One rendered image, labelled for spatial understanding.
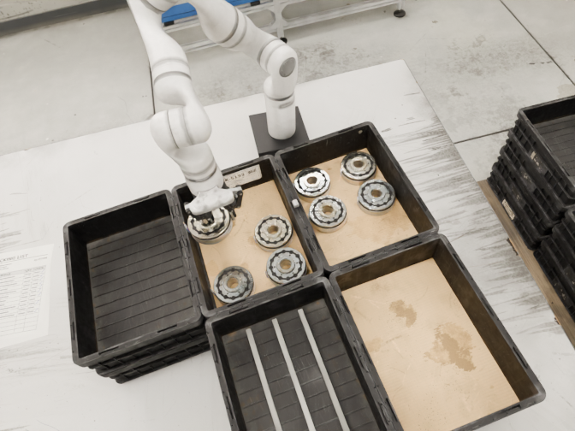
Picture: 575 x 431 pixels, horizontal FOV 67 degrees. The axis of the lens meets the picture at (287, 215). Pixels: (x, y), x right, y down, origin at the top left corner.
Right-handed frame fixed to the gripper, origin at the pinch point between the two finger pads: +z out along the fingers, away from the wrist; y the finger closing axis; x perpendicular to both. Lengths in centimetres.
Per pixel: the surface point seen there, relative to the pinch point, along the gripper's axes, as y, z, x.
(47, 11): 83, 91, -289
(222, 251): 3.7, 16.8, -0.5
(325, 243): -23.1, 17.0, 7.6
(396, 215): -44.3, 17.1, 6.9
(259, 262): -4.8, 16.8, 6.3
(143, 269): 25.6, 16.8, -3.6
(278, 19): -67, 84, -187
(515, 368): -47, 10, 53
